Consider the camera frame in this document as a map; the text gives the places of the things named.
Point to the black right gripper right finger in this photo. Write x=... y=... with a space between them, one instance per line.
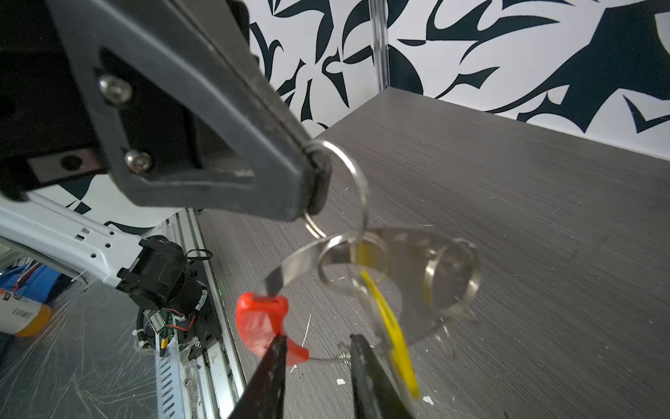
x=374 y=396

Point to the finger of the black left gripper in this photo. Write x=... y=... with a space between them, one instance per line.
x=182 y=112

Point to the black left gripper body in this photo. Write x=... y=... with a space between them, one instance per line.
x=46 y=136

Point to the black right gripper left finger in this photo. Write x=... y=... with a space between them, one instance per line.
x=264 y=395

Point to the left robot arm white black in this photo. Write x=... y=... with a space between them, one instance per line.
x=152 y=271

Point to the white slotted cable duct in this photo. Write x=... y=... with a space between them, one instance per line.
x=170 y=399

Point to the aluminium front rail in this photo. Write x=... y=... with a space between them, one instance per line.
x=200 y=375

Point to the large metal keyring red handle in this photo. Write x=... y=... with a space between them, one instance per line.
x=436 y=276

